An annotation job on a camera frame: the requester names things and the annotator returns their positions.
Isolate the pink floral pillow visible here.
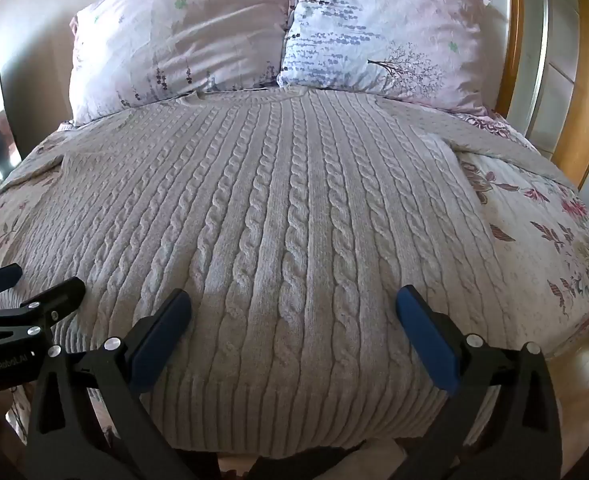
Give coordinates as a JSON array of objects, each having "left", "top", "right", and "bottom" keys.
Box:
[{"left": 69, "top": 0, "right": 297, "bottom": 126}]

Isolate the tree print pillow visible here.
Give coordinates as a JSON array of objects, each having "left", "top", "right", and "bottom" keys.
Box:
[{"left": 277, "top": 0, "right": 495, "bottom": 113}]

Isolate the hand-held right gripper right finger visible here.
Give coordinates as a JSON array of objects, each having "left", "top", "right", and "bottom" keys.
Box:
[{"left": 394, "top": 285, "right": 564, "bottom": 480}]

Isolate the grey cable knit sweater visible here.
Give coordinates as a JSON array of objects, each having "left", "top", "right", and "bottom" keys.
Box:
[{"left": 0, "top": 87, "right": 560, "bottom": 453}]

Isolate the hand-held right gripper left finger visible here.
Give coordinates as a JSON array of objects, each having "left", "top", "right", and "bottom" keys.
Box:
[{"left": 23, "top": 288, "right": 198, "bottom": 480}]

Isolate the floral bedspread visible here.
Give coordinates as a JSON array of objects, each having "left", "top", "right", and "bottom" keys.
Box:
[{"left": 0, "top": 110, "right": 589, "bottom": 461}]

